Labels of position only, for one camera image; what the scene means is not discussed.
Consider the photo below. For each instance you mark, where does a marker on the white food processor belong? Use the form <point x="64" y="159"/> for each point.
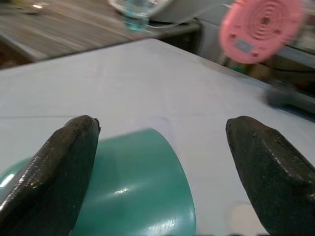
<point x="177" y="9"/>

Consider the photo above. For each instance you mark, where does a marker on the pink round fan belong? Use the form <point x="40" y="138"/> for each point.
<point x="261" y="27"/>

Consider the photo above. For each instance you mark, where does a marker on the long black object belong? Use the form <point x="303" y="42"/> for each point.
<point x="288" y="98"/>

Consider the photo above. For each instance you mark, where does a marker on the teal green cup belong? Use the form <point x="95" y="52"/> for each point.
<point x="137" y="177"/>

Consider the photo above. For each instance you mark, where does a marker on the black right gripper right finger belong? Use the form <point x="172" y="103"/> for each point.
<point x="275" y="177"/>

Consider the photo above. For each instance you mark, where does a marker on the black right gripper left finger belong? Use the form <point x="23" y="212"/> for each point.
<point x="49" y="184"/>

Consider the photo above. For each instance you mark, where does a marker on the dark wooden marble-top table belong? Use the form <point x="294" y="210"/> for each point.
<point x="73" y="32"/>

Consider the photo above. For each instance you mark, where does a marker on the white folding table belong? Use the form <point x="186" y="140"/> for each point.
<point x="147" y="81"/>

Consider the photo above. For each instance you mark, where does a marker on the clear water bottle blue cap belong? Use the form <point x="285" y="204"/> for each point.
<point x="136" y="22"/>

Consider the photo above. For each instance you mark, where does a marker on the steel spoon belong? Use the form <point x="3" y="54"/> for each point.
<point x="37" y="6"/>

